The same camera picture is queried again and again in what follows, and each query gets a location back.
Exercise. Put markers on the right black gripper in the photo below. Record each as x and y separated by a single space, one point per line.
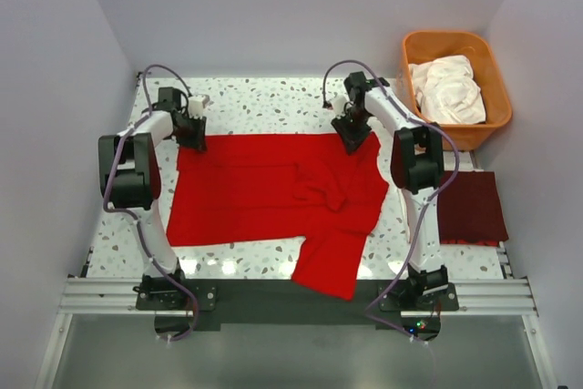
351 138

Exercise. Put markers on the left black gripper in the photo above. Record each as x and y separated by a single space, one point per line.
198 141

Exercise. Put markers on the bright red t shirt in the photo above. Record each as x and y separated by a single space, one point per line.
279 186

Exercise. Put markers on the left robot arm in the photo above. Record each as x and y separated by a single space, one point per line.
131 184

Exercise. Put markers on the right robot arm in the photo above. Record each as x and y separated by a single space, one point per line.
417 168

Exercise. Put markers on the white folded t shirt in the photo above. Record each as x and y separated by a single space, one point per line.
407 232

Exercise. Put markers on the white crumpled t shirt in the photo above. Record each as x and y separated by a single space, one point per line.
446 92

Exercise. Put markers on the orange plastic basket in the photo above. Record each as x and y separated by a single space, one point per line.
423 46

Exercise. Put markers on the dark red folded t shirt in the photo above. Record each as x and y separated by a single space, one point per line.
470 211

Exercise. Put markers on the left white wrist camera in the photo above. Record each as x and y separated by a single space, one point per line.
197 105

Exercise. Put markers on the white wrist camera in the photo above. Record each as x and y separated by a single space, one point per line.
197 105
337 105

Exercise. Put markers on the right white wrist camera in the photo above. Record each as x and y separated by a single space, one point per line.
337 105

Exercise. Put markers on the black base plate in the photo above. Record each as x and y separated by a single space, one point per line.
207 305

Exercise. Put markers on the aluminium rail frame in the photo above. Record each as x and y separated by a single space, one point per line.
503 296

